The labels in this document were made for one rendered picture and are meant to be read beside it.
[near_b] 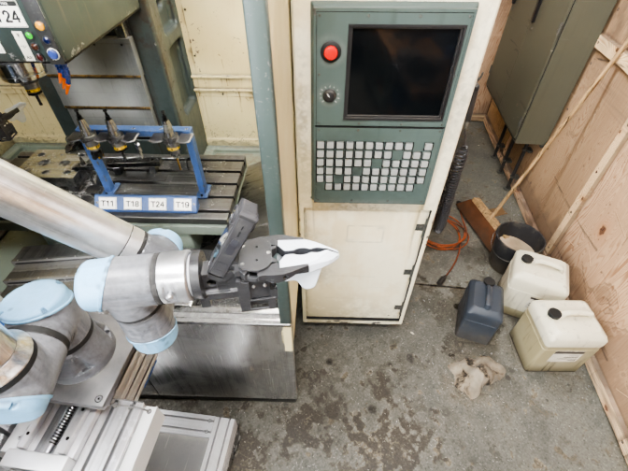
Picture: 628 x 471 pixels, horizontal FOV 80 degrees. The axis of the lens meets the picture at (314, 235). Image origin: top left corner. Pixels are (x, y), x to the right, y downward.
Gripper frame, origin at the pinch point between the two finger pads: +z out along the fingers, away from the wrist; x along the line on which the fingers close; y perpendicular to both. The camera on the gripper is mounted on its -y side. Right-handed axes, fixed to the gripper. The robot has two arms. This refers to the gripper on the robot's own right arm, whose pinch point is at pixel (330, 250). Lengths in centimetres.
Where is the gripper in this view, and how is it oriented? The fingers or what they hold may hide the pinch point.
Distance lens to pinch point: 54.9
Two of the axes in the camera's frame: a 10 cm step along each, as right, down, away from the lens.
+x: 1.3, 6.0, -7.9
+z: 9.9, -0.9, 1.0
